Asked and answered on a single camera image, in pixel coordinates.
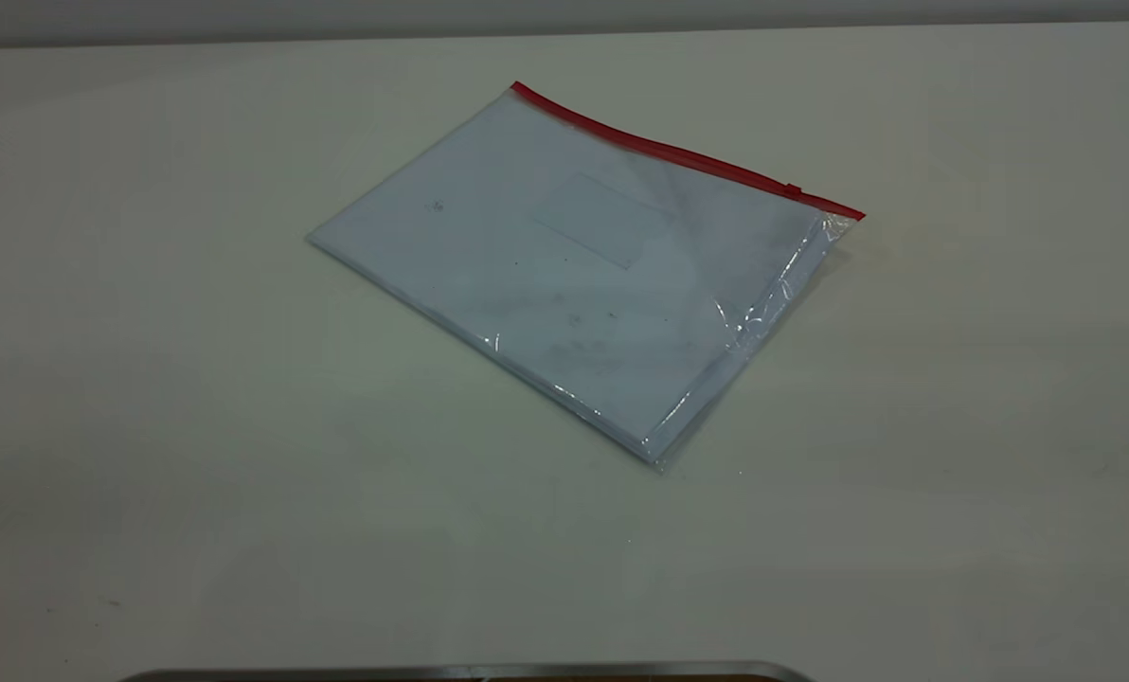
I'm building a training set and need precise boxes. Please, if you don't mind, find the clear plastic zip bag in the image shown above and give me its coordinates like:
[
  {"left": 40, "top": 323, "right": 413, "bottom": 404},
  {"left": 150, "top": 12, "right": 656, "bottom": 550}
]
[{"left": 306, "top": 81, "right": 867, "bottom": 473}]

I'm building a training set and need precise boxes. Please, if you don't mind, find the grey metal edge strip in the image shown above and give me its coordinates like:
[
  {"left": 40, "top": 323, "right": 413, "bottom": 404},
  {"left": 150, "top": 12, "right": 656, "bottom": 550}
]
[{"left": 119, "top": 660, "right": 816, "bottom": 682}]

